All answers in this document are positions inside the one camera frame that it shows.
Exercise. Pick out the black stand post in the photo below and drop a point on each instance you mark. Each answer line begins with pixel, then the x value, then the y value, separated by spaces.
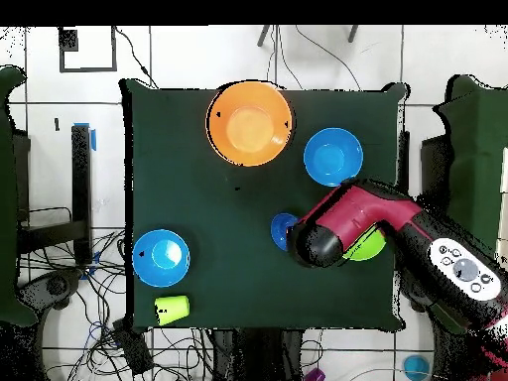
pixel 404 158
pixel 81 178

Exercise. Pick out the grey chair base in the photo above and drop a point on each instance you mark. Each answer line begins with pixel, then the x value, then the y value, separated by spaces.
pixel 55 285

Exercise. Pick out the orange bowl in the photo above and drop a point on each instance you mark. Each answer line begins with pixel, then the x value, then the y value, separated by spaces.
pixel 250 123

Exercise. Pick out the small light blue bowl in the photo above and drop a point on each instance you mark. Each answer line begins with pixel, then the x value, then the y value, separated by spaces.
pixel 416 367

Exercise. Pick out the lime green bowl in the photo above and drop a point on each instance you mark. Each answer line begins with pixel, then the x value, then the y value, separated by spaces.
pixel 367 248

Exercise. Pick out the large blue bowl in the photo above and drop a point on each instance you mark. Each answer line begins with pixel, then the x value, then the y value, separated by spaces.
pixel 160 258
pixel 333 156

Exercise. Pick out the green cloth covered table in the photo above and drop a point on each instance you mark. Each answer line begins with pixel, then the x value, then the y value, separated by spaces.
pixel 8 198
pixel 476 158

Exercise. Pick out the small dark blue bowl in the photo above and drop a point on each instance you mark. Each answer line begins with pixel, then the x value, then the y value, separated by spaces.
pixel 279 230

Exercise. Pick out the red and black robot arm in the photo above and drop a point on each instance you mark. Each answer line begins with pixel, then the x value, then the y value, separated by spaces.
pixel 357 214

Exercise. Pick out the camera tripod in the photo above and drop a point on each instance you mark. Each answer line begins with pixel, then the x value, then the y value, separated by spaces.
pixel 262 36

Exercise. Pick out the black power strip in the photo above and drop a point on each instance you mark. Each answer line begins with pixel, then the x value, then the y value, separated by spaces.
pixel 133 349

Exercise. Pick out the dark green tablecloth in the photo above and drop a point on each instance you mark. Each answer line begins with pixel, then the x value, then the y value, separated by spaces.
pixel 178 178

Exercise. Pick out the purple cup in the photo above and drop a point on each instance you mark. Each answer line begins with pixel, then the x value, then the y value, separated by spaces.
pixel 315 375

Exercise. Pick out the black square floor frame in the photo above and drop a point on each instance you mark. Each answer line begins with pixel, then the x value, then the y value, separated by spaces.
pixel 68 39

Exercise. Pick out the yellow-green cup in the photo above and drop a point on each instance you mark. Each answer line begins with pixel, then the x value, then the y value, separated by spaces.
pixel 172 309

